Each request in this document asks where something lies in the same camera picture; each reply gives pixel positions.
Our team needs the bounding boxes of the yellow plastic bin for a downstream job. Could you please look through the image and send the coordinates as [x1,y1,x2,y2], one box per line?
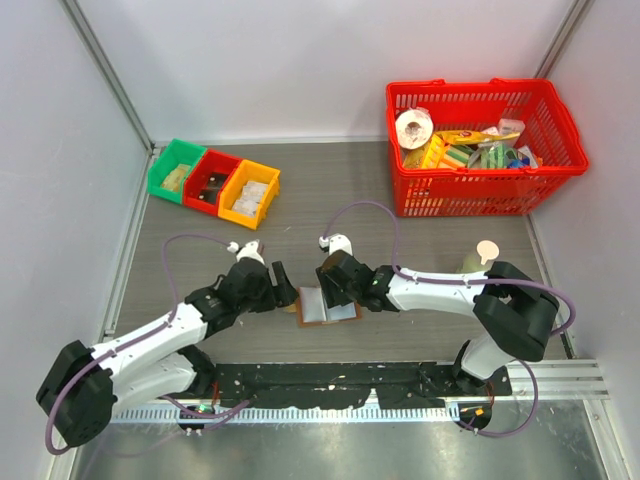
[218,159,280,230]

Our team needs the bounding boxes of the white tape roll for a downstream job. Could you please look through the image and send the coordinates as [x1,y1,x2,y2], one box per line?
[395,107,434,150]

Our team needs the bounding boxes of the black cards in red bin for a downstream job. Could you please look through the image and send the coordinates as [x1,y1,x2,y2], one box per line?
[198,174,228,204]

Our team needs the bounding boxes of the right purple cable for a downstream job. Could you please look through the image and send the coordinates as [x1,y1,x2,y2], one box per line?
[323,200,577,437]

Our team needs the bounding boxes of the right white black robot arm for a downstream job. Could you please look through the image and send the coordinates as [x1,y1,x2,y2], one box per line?
[316,250,559,395]

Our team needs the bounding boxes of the purple cable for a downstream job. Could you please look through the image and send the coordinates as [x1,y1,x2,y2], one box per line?
[45,234,251,456]
[323,200,577,437]

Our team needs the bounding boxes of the yellow snack packets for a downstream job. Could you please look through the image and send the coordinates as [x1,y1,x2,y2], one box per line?
[403,130,486,170]

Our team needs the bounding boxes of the gold cards in green bin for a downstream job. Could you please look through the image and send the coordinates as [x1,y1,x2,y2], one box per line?
[161,164,191,192]

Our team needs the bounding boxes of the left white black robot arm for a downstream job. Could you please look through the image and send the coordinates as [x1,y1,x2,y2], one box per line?
[36,258,298,455]

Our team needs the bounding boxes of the red plastic bin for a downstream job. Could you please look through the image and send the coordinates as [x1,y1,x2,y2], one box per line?
[182,149,241,217]

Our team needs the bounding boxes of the silver card in yellow bin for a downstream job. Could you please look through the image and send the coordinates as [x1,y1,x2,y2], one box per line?
[242,181,269,195]

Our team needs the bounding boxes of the green bottle white cap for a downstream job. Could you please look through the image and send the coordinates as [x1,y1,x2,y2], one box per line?
[458,240,500,273]

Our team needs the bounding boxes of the blue white package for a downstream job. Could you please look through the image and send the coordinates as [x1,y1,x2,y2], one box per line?
[505,145,543,169]

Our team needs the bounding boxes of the red shopping basket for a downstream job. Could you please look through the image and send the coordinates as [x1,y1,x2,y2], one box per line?
[385,78,589,217]

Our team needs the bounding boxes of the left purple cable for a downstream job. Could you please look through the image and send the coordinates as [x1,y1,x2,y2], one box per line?
[45,234,251,456]

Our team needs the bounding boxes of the green plastic bin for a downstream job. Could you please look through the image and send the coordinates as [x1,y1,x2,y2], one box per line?
[147,139,206,204]

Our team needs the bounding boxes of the silver white card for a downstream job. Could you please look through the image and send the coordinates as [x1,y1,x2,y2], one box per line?
[232,198,260,218]

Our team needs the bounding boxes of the white pink box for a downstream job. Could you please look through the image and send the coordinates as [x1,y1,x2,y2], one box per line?
[482,118,526,142]

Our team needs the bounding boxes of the green white package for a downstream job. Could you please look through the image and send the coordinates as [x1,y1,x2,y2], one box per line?
[467,142,520,169]

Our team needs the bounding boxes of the brown leather card holder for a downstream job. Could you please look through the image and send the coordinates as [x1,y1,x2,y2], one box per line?
[284,287,361,327]

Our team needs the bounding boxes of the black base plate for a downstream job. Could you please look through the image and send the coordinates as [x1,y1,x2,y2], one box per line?
[168,362,512,410]

